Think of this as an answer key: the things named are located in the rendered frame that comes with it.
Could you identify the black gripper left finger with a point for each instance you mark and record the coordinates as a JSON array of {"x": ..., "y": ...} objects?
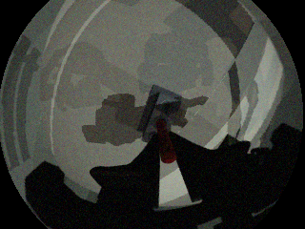
[{"x": 142, "y": 172}]

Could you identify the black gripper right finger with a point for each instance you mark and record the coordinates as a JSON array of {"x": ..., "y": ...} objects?
[{"x": 197, "y": 163}]

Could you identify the dark red peg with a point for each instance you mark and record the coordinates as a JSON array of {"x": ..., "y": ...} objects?
[{"x": 167, "y": 152}]

